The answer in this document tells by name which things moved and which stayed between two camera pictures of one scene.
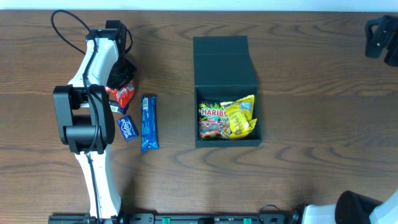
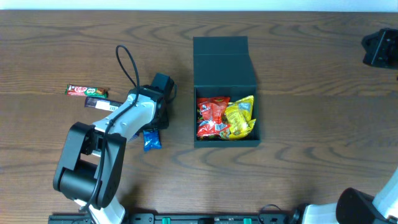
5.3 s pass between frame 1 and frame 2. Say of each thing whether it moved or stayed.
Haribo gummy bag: stayed
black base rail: stayed
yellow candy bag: stayed
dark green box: stayed
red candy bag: moved
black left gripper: moved
